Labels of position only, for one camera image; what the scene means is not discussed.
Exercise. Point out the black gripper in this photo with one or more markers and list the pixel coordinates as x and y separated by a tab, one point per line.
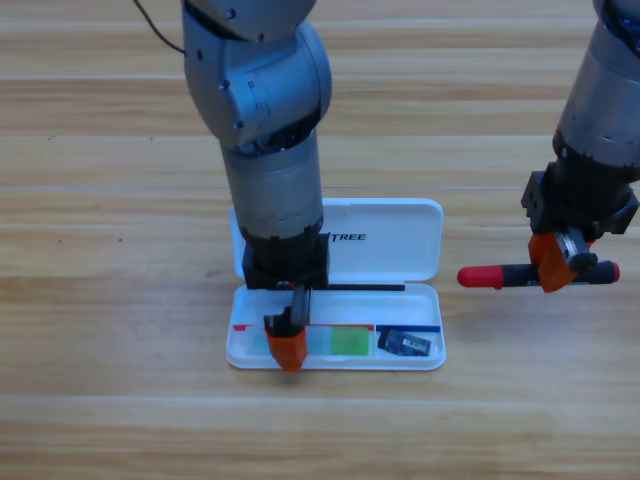
575	200
285	260

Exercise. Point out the red and black marker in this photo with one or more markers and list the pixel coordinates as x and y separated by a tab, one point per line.
480	276

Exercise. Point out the white Unitree pencil case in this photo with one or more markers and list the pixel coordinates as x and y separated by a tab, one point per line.
400	240

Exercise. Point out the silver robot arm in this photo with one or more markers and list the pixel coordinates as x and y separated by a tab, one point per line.
270	125
605	100

